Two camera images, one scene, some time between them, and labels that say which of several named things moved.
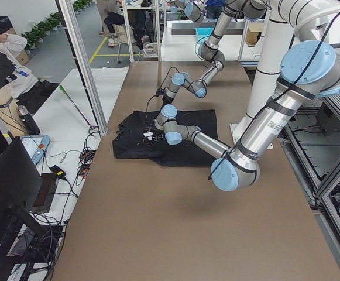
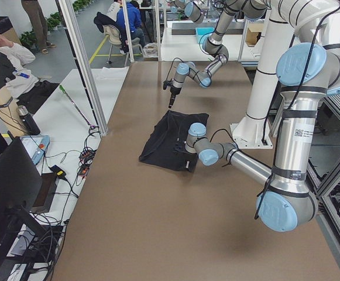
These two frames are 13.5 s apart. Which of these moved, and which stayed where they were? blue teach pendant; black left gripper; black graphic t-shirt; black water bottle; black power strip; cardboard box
Moved: black graphic t-shirt; black left gripper
Stayed: black water bottle; cardboard box; black power strip; blue teach pendant
